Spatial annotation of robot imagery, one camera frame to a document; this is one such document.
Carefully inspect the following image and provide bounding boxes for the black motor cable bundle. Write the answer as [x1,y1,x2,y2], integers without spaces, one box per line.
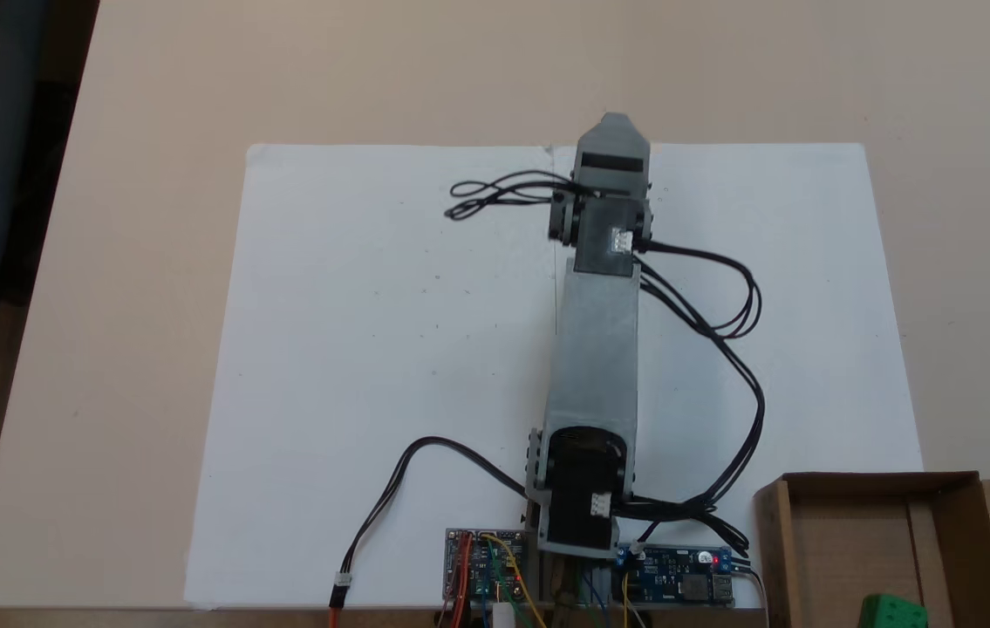
[632,239,767,561]

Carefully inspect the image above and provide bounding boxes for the thin black looped motor cable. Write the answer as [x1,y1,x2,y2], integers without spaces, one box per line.
[444,169,580,222]

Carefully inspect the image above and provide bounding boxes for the black cable with white connector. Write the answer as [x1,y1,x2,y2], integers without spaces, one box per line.
[327,435,532,628]

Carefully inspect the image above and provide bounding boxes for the white paper sheet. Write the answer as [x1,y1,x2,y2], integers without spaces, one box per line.
[184,141,925,611]

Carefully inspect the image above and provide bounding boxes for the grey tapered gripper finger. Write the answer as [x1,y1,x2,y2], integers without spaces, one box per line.
[576,111,652,157]

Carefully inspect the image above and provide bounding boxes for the orange jumper wires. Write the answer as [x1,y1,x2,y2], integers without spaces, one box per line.
[450,533,475,628]

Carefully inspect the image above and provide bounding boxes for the circuit board with jumper wires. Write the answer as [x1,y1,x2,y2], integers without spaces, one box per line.
[444,527,528,604]

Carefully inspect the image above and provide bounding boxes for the blue power circuit board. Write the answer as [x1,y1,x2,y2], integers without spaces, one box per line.
[616,543,736,607]

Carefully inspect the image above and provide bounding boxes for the brown cardboard box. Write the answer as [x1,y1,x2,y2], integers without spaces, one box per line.
[753,470,990,628]

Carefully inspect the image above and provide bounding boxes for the green dice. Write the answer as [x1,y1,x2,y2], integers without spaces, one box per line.
[859,594,930,628]

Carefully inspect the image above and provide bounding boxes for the yellow jumper wire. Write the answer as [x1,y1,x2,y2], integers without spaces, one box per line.
[481,533,549,628]

